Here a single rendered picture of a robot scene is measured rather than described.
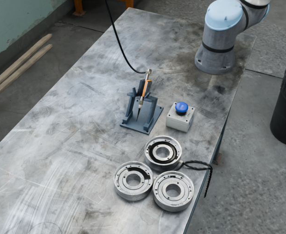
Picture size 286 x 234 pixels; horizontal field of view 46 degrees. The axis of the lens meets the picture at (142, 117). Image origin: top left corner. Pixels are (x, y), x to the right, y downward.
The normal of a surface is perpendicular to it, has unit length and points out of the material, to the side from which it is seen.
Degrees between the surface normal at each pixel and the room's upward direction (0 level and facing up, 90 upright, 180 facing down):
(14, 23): 90
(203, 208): 0
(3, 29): 90
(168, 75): 0
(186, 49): 0
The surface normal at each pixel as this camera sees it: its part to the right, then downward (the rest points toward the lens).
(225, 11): -0.09, -0.62
